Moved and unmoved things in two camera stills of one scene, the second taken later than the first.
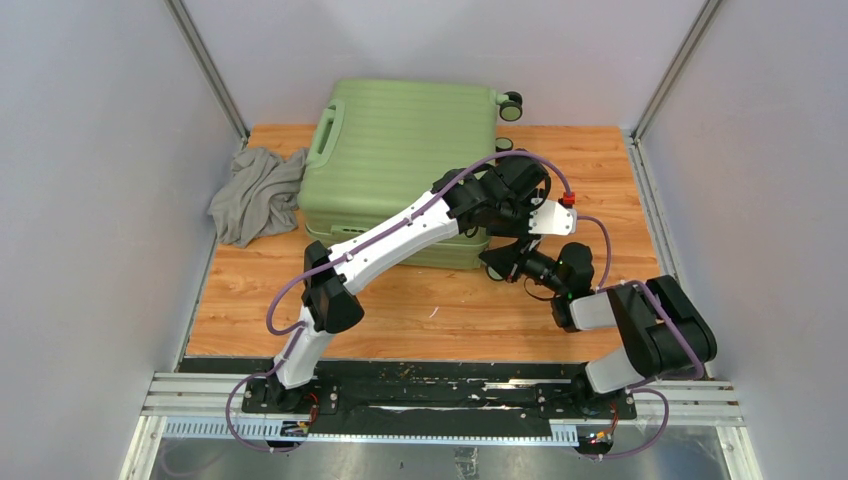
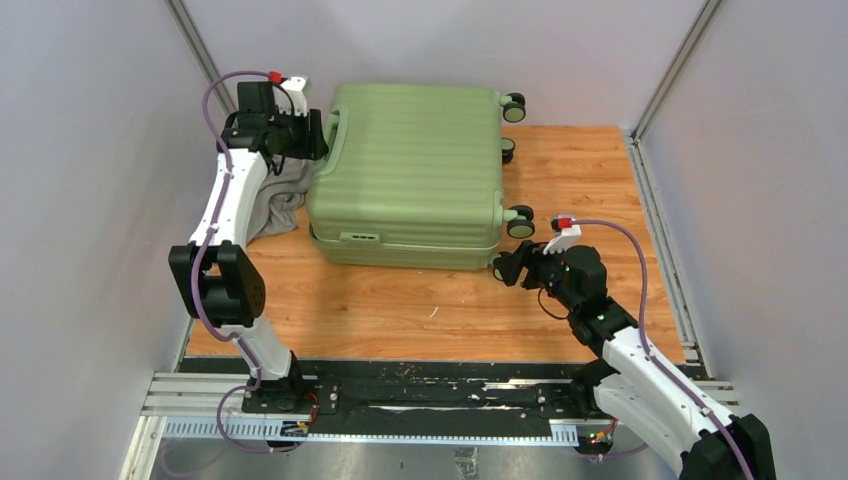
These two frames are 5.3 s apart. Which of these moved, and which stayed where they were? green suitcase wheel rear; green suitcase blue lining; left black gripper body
Moved: left black gripper body
Stayed: green suitcase wheel rear; green suitcase blue lining
